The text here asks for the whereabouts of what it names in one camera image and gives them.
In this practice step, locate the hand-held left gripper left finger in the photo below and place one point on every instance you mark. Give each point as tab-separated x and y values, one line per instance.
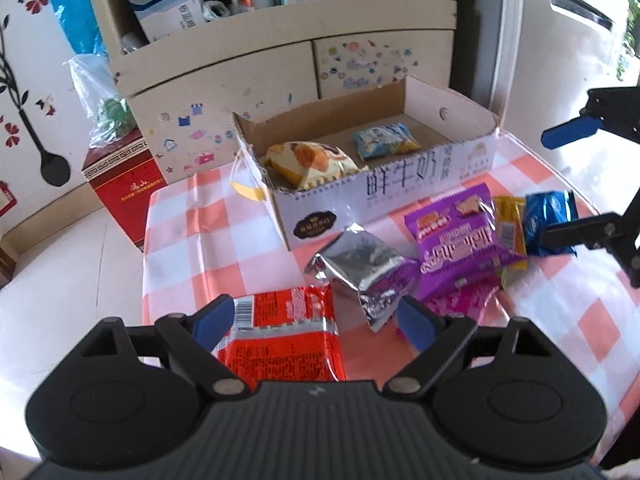
216	317

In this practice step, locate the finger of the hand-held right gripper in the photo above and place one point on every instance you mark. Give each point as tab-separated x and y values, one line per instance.
567	132
575	235

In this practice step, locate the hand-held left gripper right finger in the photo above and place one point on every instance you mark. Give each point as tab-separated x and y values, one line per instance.
412	325

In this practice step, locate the yellow snack packet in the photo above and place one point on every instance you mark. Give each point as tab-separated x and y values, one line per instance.
510	220

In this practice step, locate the red snack packet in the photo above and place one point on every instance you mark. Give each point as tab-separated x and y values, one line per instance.
280	340

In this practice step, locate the silver snack packet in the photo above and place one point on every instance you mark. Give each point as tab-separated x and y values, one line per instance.
355	265

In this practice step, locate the purple snack packet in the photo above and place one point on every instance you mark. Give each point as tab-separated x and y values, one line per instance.
455	245

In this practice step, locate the white printed cardboard box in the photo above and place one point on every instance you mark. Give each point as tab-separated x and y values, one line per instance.
400	180

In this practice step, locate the pink snack packet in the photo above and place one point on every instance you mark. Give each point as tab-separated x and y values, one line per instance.
460	302

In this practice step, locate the white refrigerator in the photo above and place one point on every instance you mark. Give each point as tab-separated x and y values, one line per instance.
550	60

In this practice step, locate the pink checkered tablecloth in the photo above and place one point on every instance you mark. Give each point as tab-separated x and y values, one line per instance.
210	240

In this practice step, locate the red gift box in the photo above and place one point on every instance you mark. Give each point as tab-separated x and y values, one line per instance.
125	195

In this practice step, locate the yellow-white chips bag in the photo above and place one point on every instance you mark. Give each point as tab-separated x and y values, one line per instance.
312	162

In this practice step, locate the light blue snack packet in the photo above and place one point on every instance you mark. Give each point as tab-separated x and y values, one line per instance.
385	141

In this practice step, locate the beige stickered cabinet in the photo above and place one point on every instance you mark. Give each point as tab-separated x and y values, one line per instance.
225	85

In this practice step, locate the clear plastic bag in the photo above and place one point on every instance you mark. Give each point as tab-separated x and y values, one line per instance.
95	90

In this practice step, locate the white tape roll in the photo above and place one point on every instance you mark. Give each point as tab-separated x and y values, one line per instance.
215	12

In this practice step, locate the blue and white carton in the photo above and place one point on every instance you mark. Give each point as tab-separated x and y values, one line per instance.
165	5

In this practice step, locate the blue plastic bag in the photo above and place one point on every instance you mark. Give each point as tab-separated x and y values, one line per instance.
65	5

